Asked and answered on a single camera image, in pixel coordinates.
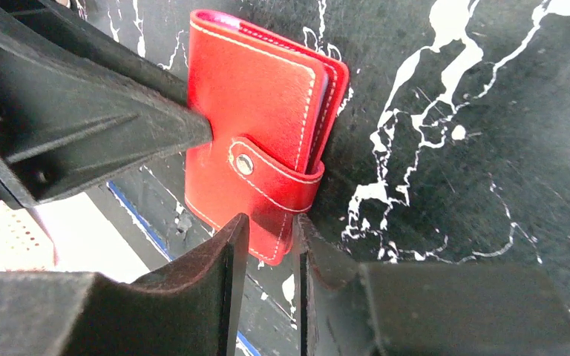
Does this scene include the red card holder wallet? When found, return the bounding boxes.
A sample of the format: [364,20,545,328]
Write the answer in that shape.
[185,10,350,266]

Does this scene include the pink perforated basket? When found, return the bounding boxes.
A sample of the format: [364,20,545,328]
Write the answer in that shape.
[0,202,56,271]

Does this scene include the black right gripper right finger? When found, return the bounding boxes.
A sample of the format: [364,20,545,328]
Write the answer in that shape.
[292,214,570,355]

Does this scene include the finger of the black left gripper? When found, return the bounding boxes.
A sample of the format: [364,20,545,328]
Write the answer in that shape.
[0,0,188,106]
[0,7,212,209]

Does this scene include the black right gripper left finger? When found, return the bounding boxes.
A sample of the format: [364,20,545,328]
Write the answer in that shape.
[0,214,249,355]

